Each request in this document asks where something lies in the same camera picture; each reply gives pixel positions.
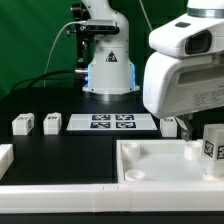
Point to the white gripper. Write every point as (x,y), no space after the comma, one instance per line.
(185,74)

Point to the white square tabletop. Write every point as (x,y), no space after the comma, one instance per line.
(161,162)

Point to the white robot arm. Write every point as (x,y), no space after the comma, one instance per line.
(111,73)

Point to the white marker sheet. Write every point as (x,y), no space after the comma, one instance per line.
(111,122)

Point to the white front rail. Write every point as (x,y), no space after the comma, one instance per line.
(127,197)

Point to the black depth camera bar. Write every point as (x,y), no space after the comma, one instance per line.
(102,26)

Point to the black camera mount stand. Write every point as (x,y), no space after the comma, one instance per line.
(83,40)

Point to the left white rail piece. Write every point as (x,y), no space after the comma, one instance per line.
(6,158)

